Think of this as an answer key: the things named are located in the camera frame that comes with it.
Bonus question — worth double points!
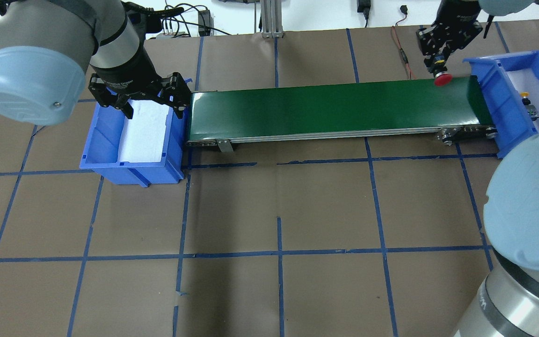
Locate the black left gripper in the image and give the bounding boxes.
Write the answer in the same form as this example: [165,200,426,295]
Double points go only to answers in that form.
[88,45,192,119]

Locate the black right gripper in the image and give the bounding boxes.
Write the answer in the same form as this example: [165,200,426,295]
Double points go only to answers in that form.
[416,0,483,56]

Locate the red push button switch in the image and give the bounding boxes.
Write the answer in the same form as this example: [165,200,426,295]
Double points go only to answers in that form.
[425,54,453,86]

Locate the yellow push button switch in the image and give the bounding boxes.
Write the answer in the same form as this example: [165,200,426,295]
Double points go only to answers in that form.
[519,92,539,121]

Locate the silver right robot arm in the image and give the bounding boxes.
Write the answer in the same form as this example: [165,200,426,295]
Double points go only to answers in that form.
[453,51,539,337]

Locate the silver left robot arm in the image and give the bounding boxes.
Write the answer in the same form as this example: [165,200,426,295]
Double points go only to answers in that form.
[0,0,192,125]

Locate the white foam pad left bin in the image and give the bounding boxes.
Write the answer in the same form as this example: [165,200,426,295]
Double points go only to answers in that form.
[117,100,171,163]

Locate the blue left plastic bin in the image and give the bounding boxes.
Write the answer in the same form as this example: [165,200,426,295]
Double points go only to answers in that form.
[79,100,189,187]

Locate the blue plastic bin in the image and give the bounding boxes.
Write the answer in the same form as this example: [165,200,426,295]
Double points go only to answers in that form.
[79,100,189,187]
[466,51,539,158]

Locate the green conveyor belt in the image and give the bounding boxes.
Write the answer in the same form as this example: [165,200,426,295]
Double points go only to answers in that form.
[186,75,498,151]

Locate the blue right plastic bin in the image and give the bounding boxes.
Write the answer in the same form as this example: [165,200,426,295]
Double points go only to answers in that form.
[466,51,539,158]

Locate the red black conveyor cable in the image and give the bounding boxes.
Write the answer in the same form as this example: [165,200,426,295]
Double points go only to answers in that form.
[390,5,415,80]

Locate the aluminium frame post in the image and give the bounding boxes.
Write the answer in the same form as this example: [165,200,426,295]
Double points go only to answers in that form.
[260,0,284,39]

